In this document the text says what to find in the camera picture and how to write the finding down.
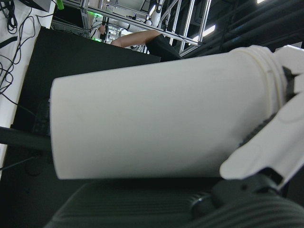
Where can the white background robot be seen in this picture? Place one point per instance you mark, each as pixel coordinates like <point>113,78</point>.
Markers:
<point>155,14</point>

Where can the black round bar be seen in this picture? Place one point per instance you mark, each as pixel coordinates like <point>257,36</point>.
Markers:
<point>23,139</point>

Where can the black flat panel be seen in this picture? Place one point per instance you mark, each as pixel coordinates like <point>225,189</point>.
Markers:
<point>71,54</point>

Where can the person in black shirt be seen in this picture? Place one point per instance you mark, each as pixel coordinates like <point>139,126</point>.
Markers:
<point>159,44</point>

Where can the ceiling light panel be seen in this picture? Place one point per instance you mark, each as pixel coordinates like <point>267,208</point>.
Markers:
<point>209,29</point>

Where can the green plastic clamp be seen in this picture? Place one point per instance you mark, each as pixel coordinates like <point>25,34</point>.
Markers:
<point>60,4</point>

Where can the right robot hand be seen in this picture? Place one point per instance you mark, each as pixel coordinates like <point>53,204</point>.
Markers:
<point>261,156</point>

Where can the aluminium frame structure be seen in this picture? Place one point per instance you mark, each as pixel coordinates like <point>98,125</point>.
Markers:
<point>190,14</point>

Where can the white cup with threaded rim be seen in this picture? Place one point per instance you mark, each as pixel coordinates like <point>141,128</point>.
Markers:
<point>142,118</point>

